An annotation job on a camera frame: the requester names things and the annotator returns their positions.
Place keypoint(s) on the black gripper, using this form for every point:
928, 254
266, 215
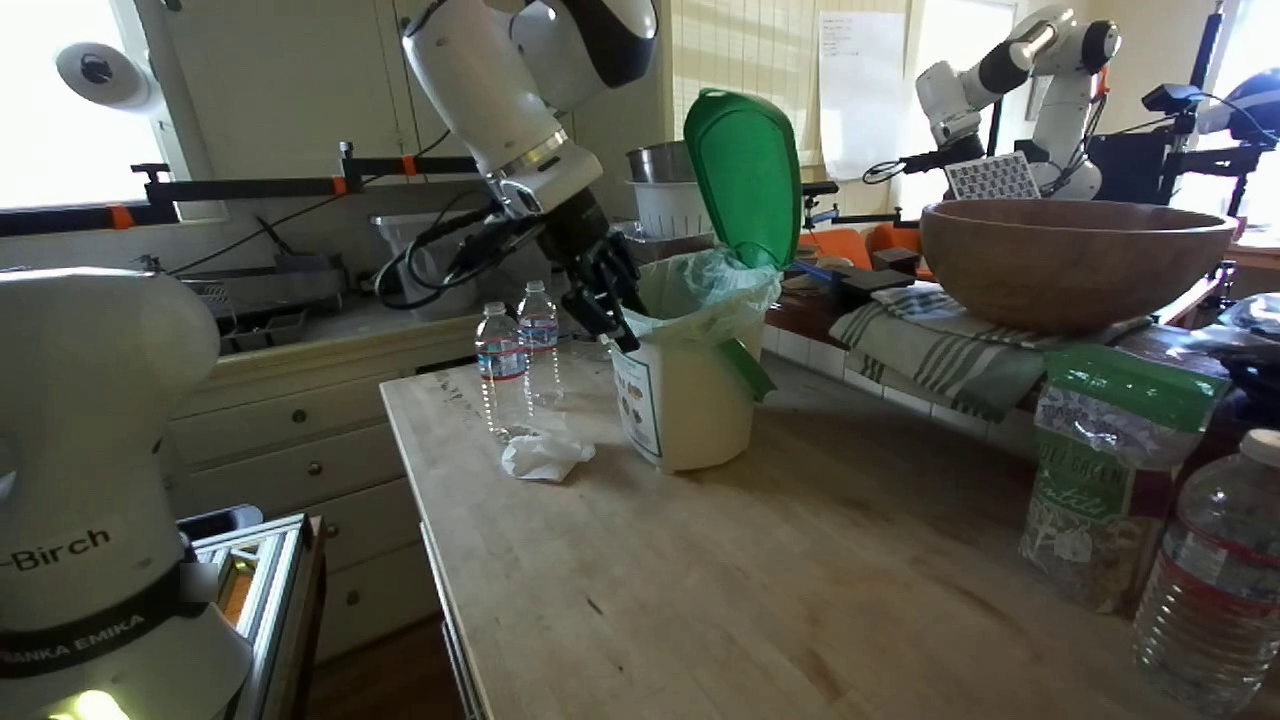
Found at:
581, 247

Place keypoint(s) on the pale green bin liner bag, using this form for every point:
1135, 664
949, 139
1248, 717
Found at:
695, 293

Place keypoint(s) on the white bin with green lid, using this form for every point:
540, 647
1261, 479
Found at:
706, 401

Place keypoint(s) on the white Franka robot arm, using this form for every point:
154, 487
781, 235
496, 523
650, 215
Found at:
493, 80

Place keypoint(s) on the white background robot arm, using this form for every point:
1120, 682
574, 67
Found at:
1054, 80

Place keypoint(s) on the small clear water bottle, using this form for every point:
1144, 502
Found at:
503, 383
540, 346

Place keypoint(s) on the metal container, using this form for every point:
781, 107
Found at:
662, 162

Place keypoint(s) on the crumpled white tissue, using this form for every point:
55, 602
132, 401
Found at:
546, 456

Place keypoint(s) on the orange object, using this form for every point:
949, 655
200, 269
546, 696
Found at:
841, 247

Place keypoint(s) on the striped white dish towel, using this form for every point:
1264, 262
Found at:
935, 361

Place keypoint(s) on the cream drawer cabinet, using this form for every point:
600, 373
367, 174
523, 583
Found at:
294, 452

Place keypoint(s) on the large wooden bowl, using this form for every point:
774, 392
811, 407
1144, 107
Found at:
1064, 266

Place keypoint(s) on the white paper towel roll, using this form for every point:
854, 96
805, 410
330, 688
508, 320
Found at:
101, 72

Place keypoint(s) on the blue equipment piece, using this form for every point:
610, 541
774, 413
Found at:
1245, 107

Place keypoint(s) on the large clear water bottle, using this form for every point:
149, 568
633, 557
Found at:
1212, 584

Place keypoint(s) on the black rail with orange clamps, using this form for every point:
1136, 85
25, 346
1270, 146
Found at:
266, 184

